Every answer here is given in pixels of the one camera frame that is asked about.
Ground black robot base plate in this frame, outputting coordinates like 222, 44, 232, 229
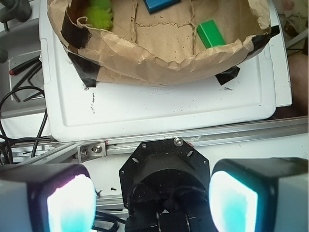
119, 139, 216, 232

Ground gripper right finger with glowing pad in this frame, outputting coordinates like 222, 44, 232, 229
209, 157, 309, 232

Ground green fuzzy plush toy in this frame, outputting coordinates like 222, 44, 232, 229
85, 0, 113, 30

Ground metal corner bracket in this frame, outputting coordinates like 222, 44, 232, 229
77, 140, 107, 160

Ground blue rectangular block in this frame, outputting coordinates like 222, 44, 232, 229
144, 0, 181, 14

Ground black cable bundle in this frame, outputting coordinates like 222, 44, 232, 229
0, 86, 53, 165

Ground black allen key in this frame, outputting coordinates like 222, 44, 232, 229
12, 61, 42, 90

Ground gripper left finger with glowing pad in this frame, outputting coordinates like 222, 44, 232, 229
0, 164, 96, 232

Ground green rectangular block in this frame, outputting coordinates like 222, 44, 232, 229
197, 20, 226, 48

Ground brown paper bag tray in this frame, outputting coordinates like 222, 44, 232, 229
47, 0, 280, 87

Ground white plastic bin lid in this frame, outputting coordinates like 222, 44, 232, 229
39, 0, 292, 142

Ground aluminium extrusion rail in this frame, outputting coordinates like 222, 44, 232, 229
12, 116, 309, 164

